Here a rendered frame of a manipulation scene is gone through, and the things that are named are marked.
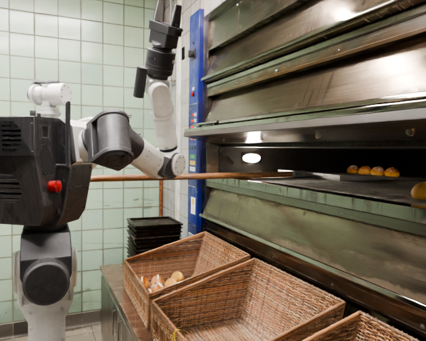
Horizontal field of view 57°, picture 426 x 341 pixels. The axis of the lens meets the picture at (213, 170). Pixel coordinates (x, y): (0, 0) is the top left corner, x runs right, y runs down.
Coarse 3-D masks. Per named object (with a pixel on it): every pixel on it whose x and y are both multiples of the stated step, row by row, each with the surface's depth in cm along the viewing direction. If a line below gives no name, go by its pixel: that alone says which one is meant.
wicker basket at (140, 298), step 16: (192, 240) 224; (208, 240) 220; (144, 256) 214; (160, 256) 218; (176, 256) 221; (192, 256) 225; (208, 256) 216; (224, 256) 198; (240, 256) 184; (128, 272) 198; (144, 272) 215; (160, 272) 218; (192, 272) 226; (208, 272) 170; (128, 288) 198; (144, 288) 167; (176, 288) 165; (224, 288) 174; (144, 304) 167; (192, 304) 168; (208, 304) 172; (144, 320) 167
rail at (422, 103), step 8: (384, 104) 95; (392, 104) 92; (400, 104) 90; (408, 104) 88; (416, 104) 86; (424, 104) 84; (320, 112) 116; (328, 112) 113; (336, 112) 110; (344, 112) 107; (352, 112) 104; (360, 112) 101; (368, 112) 99; (376, 112) 97; (256, 120) 150; (264, 120) 144; (272, 120) 140; (280, 120) 135; (288, 120) 130; (296, 120) 127; (192, 128) 213; (200, 128) 201; (208, 128) 192; (216, 128) 183; (224, 128) 175
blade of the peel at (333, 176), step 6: (312, 174) 210; (318, 174) 206; (324, 174) 202; (330, 174) 239; (336, 174) 240; (342, 174) 240; (336, 180) 193; (342, 180) 192; (348, 180) 193; (354, 180) 195; (360, 180) 196
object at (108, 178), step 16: (96, 176) 171; (112, 176) 174; (128, 176) 177; (144, 176) 179; (176, 176) 185; (192, 176) 188; (208, 176) 192; (224, 176) 195; (240, 176) 199; (256, 176) 202; (272, 176) 206; (288, 176) 211
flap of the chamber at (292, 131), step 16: (384, 112) 94; (400, 112) 90; (416, 112) 86; (240, 128) 161; (256, 128) 149; (272, 128) 139; (288, 128) 130; (304, 128) 122; (320, 128) 117; (336, 128) 113; (352, 128) 108; (368, 128) 104; (384, 128) 101; (400, 128) 97; (416, 128) 94
